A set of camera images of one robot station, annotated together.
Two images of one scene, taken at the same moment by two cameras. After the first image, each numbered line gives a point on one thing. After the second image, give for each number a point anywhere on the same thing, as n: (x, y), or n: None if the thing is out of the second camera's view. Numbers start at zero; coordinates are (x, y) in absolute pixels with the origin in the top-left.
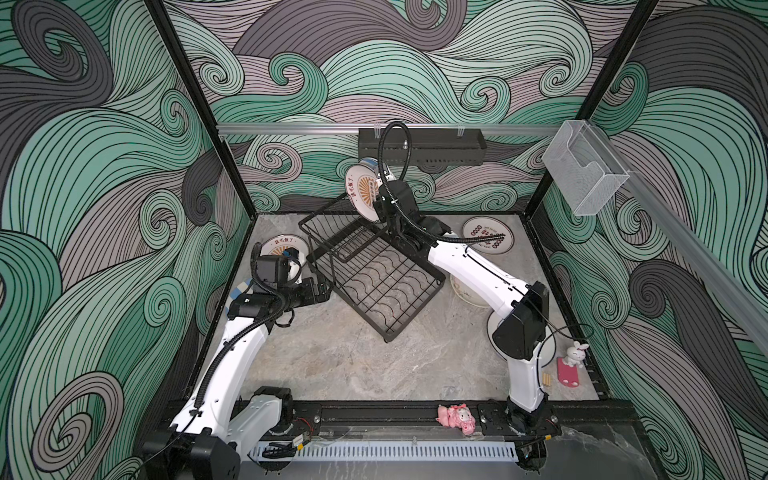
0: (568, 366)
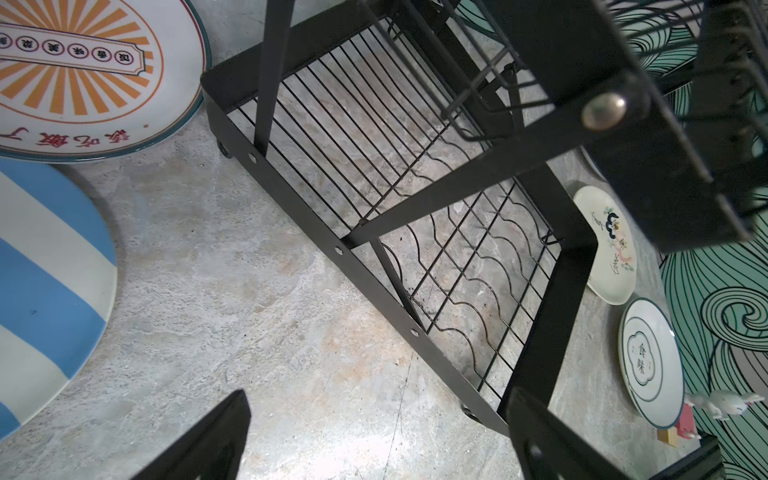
0: (720, 404)
